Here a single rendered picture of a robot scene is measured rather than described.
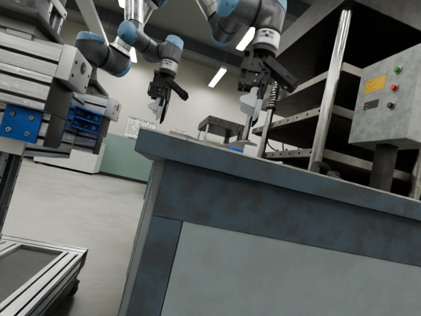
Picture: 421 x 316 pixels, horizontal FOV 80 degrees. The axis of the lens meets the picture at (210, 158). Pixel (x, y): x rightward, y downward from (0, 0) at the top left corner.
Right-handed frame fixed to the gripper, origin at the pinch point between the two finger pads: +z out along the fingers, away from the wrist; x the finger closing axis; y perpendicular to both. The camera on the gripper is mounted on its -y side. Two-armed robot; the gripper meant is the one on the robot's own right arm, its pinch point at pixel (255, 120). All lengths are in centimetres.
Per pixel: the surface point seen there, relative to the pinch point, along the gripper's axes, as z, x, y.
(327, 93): -38, -65, -34
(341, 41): -67, -65, -36
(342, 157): -8, -77, -51
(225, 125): -98, -491, 59
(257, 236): 25.7, 24.0, -4.2
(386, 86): -38, -48, -53
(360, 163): -7, -81, -63
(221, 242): 27.8, 26.2, 1.6
